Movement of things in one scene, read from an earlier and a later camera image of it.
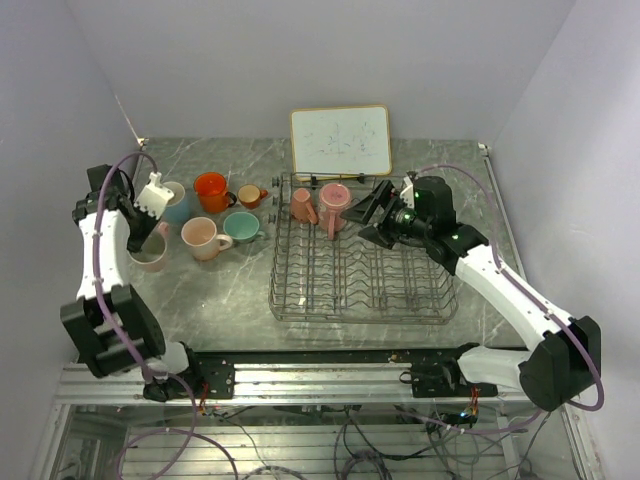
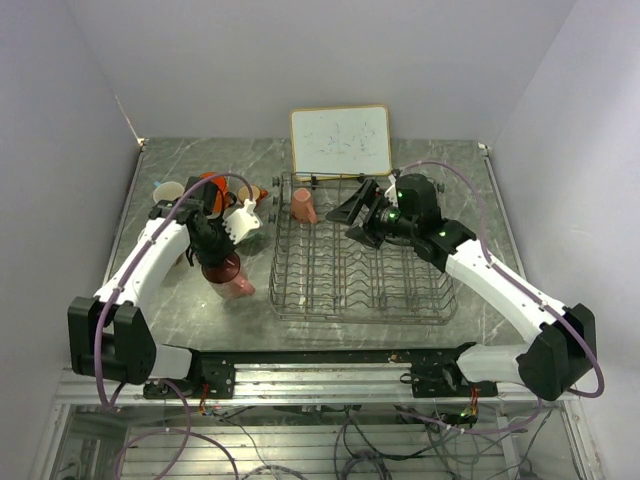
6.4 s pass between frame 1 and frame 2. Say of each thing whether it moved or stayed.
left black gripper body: moved
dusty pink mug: moved
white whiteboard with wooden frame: stayed
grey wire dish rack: stayed
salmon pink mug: stayed
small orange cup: stayed
